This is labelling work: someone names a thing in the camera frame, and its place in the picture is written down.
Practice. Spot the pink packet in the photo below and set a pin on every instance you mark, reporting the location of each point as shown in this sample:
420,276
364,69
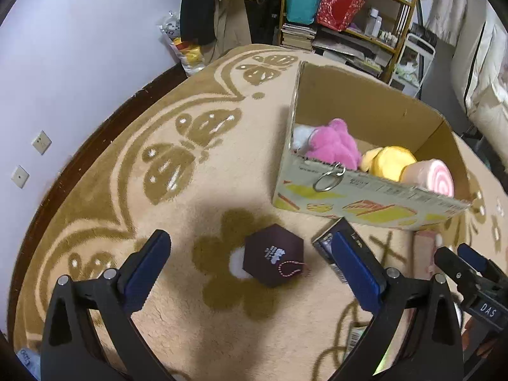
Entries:
424,250

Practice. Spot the plastic bag of toys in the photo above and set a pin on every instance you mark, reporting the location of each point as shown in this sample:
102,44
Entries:
186,53

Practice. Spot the white green plush toy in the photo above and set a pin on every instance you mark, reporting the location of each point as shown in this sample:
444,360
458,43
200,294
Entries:
407,73

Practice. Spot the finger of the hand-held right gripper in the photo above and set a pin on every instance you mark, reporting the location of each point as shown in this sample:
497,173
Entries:
450,264
472,256

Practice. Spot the black garment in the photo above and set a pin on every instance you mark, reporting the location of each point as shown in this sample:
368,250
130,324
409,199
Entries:
262,16

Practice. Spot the yellow plush toy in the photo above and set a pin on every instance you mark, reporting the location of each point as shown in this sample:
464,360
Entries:
387,162

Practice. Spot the black coat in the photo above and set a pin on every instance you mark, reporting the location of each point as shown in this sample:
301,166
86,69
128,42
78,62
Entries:
198,16

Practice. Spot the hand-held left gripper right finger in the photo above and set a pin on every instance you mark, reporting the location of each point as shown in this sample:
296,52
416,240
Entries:
355,270

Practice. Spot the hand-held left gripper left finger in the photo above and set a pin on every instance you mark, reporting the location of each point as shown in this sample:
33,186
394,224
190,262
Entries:
147,270

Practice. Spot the printed cardboard box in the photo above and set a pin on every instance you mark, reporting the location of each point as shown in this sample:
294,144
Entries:
293,190

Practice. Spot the green tissue pack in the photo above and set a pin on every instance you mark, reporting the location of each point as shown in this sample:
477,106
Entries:
356,341

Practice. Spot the wall socket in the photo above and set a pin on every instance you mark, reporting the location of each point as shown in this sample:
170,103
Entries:
20,176
41,142

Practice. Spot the dark folded cloth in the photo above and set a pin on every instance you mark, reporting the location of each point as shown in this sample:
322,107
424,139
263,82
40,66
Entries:
422,33

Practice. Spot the small black box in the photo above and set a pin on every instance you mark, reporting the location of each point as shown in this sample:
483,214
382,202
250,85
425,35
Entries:
322,246

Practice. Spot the row of cosmetic bottles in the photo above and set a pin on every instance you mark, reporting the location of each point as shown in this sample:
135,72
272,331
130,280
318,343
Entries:
373,22

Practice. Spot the wooden shelf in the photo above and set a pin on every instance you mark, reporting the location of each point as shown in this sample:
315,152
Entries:
369,39

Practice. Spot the stack of books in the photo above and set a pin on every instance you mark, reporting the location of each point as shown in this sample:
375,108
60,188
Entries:
295,35

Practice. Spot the floral curtain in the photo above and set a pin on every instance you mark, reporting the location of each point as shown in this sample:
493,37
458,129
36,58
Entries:
448,0

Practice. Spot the beige trousers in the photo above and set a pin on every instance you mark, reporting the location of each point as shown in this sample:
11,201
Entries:
230,20

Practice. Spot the red gift bag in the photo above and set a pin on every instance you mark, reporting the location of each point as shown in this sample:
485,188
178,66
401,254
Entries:
337,8

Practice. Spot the dark hexagonal box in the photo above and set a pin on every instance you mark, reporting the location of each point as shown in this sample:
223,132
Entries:
258,254

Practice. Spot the pink swirl squishy roll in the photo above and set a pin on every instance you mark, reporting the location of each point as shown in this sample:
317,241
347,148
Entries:
436,178

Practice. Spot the white cart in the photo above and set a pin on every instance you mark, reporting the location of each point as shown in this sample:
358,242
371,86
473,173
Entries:
420,45

